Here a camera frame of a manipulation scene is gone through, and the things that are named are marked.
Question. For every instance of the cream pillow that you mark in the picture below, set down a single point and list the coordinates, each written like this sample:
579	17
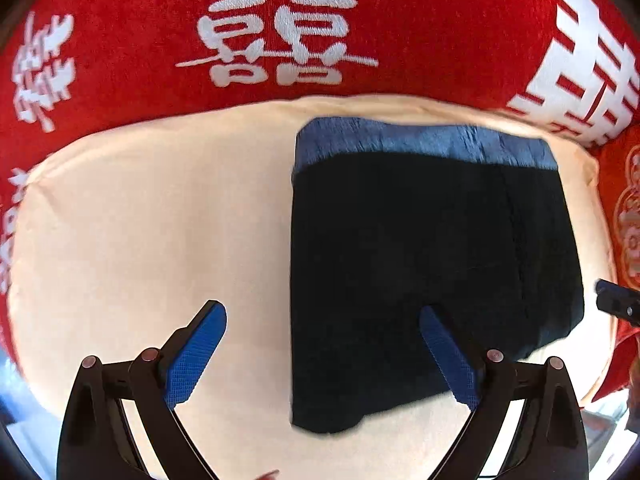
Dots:
150	240

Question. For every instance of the black pants with blue waistband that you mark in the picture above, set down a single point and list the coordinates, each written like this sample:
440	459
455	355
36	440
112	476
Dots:
430	260

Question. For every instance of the red printed blanket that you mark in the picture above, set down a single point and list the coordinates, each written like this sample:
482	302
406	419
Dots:
425	35

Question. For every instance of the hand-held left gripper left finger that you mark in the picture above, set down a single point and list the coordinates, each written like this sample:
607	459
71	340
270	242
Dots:
197	355

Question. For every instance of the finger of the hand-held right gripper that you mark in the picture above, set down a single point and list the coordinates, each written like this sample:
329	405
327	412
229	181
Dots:
617	302

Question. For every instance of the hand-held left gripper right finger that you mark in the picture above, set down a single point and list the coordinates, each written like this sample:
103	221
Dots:
450	355

